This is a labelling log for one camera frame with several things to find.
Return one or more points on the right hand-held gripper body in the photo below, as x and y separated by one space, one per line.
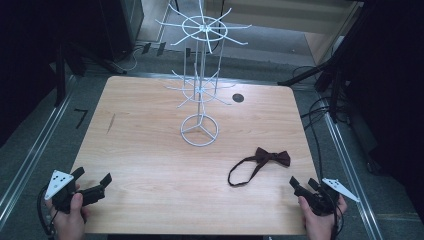
320 201

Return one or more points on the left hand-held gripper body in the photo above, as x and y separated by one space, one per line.
60 181

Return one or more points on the dark red bow tie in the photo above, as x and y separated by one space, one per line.
266 157

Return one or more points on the person's right hand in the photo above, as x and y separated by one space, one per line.
318 226

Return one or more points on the person's left hand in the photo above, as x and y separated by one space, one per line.
70 225

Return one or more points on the black metal stand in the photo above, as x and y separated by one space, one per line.
335 80
60 76

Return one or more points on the black round table grommet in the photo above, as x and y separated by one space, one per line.
238 98

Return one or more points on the black power plug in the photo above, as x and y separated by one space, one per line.
146 48
161 48

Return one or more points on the black cabinet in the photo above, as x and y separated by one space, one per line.
123 26

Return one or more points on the aluminium floor rail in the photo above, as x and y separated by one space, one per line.
350 173
31 156

